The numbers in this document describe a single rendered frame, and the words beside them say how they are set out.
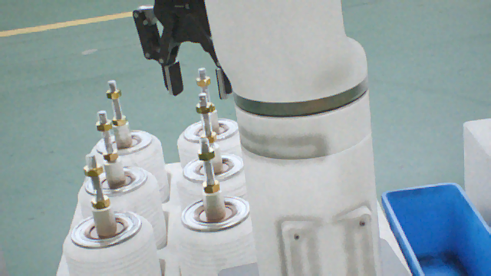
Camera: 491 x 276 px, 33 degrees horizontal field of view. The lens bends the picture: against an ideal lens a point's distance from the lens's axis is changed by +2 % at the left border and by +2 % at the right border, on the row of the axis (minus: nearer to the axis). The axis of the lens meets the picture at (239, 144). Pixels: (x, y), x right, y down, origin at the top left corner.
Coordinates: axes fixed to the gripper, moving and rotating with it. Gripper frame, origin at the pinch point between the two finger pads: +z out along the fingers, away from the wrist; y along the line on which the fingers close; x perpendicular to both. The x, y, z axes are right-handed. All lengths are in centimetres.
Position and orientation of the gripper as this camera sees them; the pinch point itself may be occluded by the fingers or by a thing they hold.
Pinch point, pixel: (199, 84)
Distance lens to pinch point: 95.0
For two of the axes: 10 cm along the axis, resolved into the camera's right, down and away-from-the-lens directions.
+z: 1.3, 9.1, 4.0
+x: 4.7, -4.1, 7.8
